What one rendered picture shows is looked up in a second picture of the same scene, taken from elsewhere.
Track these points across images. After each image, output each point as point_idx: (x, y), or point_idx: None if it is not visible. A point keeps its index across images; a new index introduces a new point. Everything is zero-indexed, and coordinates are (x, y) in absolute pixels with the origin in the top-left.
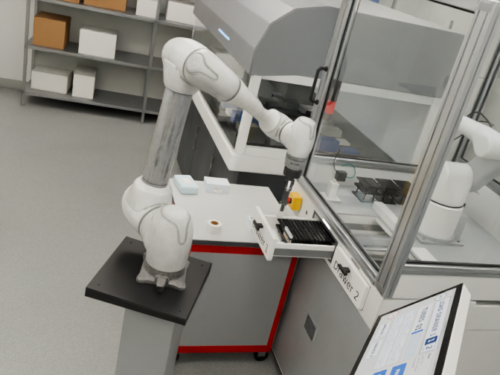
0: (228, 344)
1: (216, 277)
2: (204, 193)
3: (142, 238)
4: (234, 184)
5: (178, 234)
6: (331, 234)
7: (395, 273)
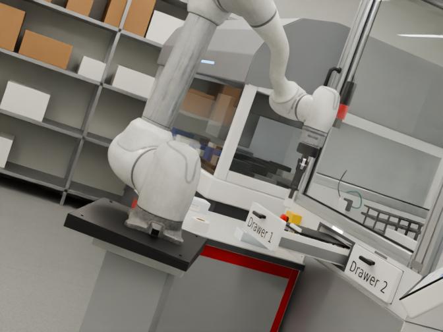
0: None
1: (194, 291)
2: None
3: (136, 180)
4: (211, 212)
5: (186, 169)
6: (345, 237)
7: (438, 242)
